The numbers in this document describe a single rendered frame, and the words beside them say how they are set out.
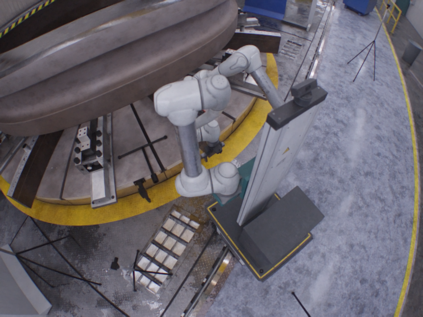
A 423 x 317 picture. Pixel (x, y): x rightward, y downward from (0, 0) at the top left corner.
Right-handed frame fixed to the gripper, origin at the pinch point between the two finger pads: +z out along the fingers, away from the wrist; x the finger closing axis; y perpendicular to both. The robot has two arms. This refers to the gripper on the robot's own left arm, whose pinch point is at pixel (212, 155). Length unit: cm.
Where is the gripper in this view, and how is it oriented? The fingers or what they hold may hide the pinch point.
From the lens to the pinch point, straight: 168.4
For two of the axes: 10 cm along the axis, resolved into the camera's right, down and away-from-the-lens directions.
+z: 0.2, 5.2, 8.5
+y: -5.7, -7.0, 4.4
